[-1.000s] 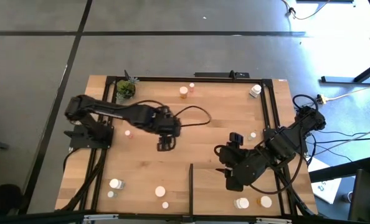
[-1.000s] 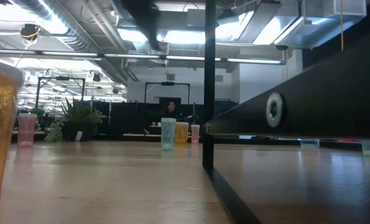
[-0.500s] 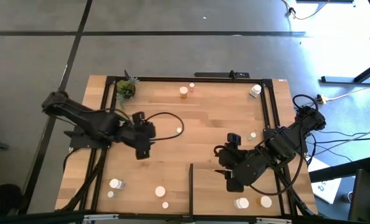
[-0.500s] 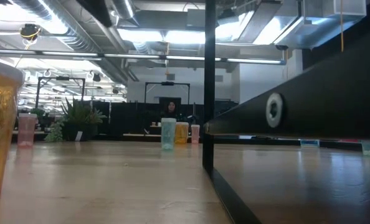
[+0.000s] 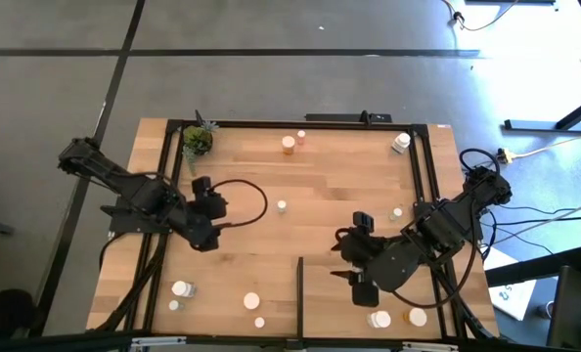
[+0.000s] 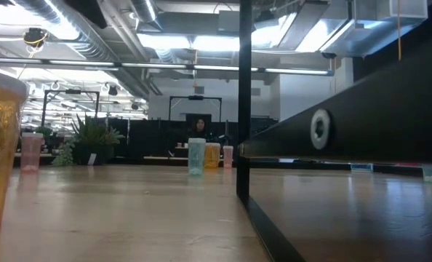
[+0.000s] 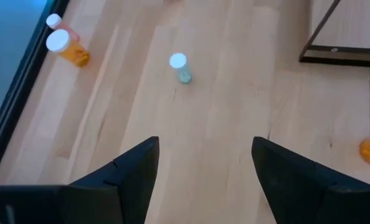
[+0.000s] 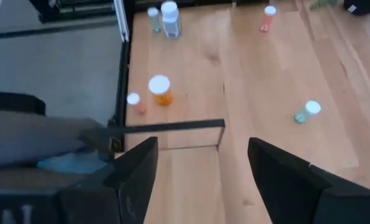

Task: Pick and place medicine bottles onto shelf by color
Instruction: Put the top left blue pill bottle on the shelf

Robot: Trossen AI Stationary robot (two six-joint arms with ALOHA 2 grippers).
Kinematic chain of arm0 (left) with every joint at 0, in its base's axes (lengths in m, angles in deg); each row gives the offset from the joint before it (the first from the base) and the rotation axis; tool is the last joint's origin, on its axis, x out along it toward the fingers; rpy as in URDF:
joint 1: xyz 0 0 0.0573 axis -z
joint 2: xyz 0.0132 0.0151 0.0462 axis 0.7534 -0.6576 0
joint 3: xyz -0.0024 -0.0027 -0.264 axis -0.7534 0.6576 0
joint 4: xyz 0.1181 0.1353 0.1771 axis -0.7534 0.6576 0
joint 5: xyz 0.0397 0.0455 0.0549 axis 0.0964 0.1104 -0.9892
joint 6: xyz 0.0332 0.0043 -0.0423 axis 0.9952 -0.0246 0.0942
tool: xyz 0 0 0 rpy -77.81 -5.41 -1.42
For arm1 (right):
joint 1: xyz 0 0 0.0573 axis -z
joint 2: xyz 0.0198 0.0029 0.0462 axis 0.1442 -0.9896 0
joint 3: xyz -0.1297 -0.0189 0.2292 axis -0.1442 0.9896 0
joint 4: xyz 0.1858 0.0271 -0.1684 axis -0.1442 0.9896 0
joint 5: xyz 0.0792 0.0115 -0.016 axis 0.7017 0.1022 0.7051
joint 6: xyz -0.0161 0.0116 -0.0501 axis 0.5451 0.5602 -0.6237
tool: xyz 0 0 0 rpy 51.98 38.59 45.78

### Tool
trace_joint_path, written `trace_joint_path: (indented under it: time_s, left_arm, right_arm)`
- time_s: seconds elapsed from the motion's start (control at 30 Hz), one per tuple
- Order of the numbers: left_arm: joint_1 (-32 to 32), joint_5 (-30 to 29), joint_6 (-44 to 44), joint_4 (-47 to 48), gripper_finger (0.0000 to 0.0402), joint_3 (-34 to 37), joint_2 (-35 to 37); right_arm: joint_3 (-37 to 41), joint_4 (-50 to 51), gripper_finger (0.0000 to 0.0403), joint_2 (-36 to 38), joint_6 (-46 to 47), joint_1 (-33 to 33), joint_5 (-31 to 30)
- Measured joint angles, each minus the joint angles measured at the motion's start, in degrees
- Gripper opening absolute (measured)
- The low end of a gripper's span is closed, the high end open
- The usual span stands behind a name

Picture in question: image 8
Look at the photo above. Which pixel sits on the pink pill vial white cap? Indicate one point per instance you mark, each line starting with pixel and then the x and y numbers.
pixel 133 99
pixel 267 20

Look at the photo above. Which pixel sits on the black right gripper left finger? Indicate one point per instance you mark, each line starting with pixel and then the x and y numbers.
pixel 132 193

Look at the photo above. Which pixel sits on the white bottle blue label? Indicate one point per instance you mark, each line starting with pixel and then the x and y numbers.
pixel 171 26

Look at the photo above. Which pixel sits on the teal pill vial white cap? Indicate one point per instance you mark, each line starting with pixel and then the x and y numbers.
pixel 312 108
pixel 155 23

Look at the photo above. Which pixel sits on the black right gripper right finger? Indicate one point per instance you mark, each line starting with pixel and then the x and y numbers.
pixel 291 193

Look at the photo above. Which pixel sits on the green succulent in black pot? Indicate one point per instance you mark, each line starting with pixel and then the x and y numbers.
pixel 362 6

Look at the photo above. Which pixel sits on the wooden shelf board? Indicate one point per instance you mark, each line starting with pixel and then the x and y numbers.
pixel 185 186

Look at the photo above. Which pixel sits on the silver metal bracket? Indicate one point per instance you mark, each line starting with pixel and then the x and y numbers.
pixel 121 21

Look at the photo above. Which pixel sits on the orange pill bottle white cap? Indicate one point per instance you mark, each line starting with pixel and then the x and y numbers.
pixel 159 85

